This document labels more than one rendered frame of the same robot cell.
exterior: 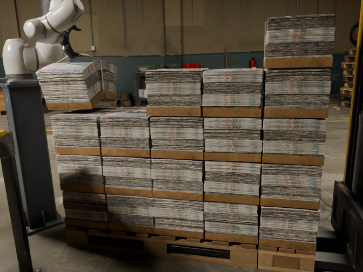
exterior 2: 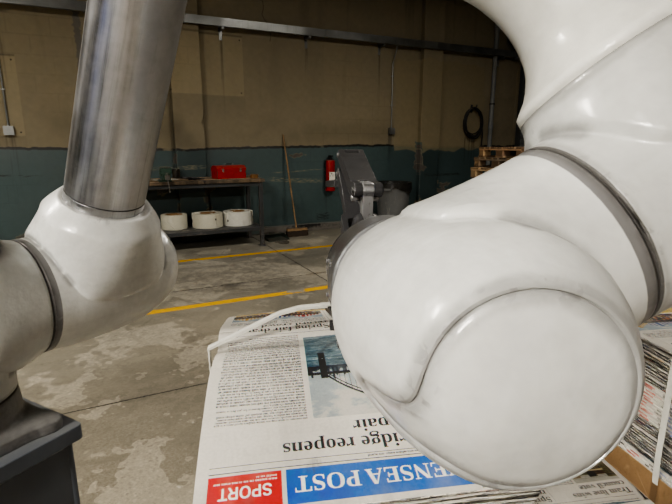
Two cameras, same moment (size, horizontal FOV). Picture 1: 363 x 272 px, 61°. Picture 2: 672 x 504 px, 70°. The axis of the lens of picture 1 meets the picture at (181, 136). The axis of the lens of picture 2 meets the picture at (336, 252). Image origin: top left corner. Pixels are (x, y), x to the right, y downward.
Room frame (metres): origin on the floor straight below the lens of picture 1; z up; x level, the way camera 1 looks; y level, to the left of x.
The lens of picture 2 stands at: (1.39, 0.80, 1.35)
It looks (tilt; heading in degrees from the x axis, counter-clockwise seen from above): 13 degrees down; 338
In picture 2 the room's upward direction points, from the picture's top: straight up
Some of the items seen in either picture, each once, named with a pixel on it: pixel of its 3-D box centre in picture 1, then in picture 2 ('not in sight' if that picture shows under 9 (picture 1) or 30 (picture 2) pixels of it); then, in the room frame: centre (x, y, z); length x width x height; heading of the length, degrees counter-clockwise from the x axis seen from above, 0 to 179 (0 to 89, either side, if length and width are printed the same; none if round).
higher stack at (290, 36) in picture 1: (288, 146); not in sight; (1.61, -0.58, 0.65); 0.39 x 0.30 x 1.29; 167
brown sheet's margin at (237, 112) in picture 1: (234, 107); not in sight; (1.68, -0.29, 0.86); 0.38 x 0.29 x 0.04; 166
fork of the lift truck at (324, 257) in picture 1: (251, 252); not in sight; (1.53, -0.38, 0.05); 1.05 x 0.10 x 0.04; 77
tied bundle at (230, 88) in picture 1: (234, 90); not in sight; (1.68, -0.29, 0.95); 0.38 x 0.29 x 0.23; 166
